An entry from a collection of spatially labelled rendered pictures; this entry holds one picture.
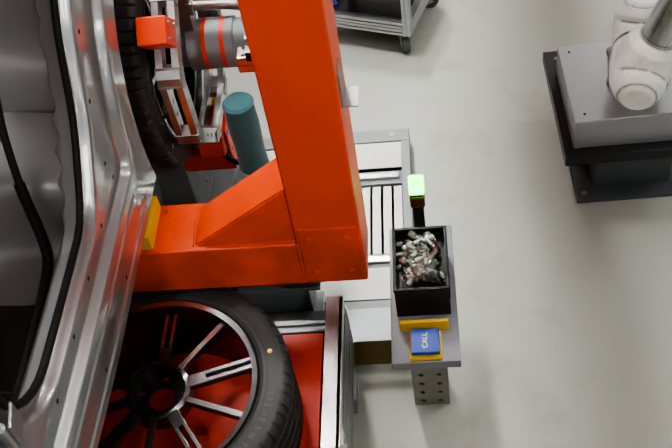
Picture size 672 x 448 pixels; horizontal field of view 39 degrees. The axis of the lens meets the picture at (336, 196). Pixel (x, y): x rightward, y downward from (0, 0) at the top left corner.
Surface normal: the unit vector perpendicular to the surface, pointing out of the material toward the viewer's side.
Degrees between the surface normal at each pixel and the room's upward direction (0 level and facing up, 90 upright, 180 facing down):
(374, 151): 0
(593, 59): 2
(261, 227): 90
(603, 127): 90
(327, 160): 90
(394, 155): 0
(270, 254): 90
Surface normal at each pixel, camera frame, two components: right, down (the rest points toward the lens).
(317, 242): -0.03, 0.75
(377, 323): -0.12, -0.66
